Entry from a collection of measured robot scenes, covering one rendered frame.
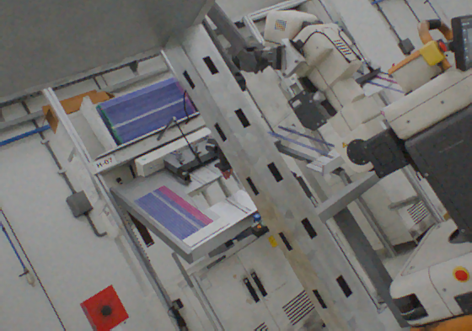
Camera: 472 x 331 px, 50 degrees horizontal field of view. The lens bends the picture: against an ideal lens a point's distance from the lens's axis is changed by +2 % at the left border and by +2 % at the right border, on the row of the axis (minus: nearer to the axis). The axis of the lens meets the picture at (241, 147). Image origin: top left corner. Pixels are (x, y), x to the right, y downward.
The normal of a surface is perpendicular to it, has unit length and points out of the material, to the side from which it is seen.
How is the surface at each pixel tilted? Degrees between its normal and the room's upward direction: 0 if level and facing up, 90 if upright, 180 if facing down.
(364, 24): 90
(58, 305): 90
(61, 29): 180
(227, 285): 90
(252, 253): 90
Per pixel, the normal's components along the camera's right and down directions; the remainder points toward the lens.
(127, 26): 0.51, 0.85
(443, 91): -0.55, 0.23
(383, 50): 0.41, -0.35
